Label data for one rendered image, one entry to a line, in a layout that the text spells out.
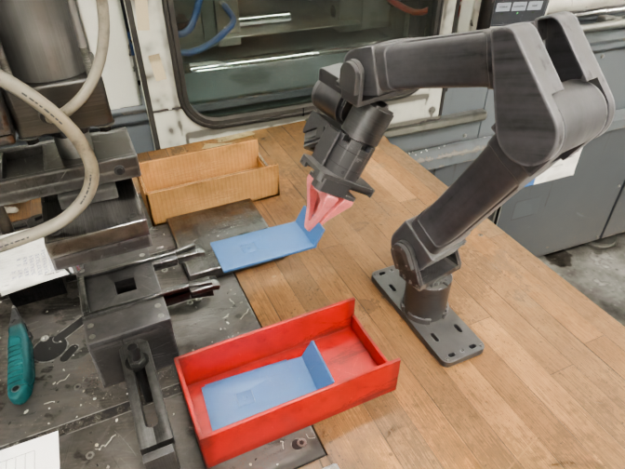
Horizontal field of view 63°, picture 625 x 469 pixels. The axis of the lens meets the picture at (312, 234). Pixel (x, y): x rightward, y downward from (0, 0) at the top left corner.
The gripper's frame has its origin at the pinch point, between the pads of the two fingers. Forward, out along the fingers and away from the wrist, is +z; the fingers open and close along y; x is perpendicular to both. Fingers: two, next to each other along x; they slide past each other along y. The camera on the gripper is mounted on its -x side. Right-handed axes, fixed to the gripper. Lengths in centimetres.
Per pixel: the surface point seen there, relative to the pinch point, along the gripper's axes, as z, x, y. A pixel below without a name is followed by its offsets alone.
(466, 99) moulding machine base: -28, -56, -72
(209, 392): 19.3, 14.7, 12.9
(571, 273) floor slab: 11, -48, -174
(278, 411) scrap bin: 12.6, 23.9, 10.1
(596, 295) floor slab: 12, -34, -173
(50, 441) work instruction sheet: 29.5, 12.9, 28.5
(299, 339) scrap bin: 11.6, 12.4, 2.0
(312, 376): 12.7, 18.1, 2.1
